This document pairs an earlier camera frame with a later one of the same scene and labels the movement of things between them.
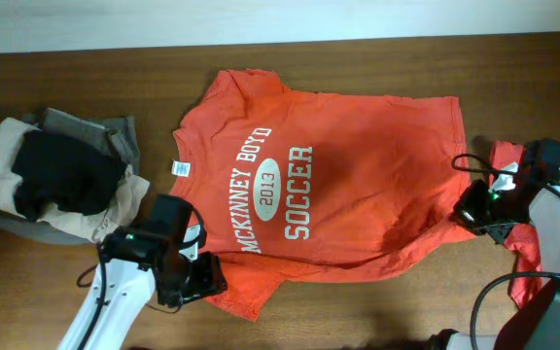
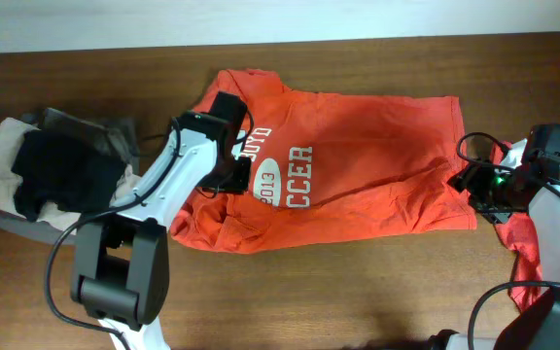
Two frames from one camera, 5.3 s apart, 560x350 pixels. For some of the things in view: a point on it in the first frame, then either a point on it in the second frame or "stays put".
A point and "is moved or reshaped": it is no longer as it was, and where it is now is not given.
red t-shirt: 522,250 stays put
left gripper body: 207,278 to 228,180
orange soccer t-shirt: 284,183 is moved or reshaped
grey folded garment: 121,135 stays put
